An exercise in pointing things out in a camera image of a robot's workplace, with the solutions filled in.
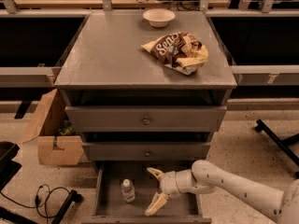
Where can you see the clear plastic water bottle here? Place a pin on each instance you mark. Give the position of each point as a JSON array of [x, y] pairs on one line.
[[128, 190]]

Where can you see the bottom grey drawer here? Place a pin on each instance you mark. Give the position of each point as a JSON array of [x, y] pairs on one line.
[[111, 208]]

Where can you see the grey drawer cabinet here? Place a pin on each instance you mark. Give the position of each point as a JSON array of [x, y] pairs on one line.
[[108, 67]]

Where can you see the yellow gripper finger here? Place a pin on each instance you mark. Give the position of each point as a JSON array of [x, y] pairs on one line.
[[158, 201], [158, 174]]

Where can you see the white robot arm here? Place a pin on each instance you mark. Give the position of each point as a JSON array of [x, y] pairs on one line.
[[280, 206]]

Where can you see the black chair base leg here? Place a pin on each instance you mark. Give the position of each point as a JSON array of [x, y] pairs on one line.
[[73, 197]]

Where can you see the green item in box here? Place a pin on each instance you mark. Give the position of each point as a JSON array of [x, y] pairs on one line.
[[66, 131]]

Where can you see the white bowl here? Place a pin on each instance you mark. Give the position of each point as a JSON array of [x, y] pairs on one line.
[[158, 17]]

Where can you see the black stand leg right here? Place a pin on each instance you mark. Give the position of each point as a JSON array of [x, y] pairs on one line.
[[283, 144]]

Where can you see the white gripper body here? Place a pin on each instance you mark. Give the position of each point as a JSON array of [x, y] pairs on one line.
[[168, 183]]

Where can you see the cardboard box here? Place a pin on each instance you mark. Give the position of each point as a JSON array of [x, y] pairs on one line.
[[44, 125]]

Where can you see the brown chip bag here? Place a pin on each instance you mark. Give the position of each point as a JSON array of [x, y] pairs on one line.
[[179, 51]]

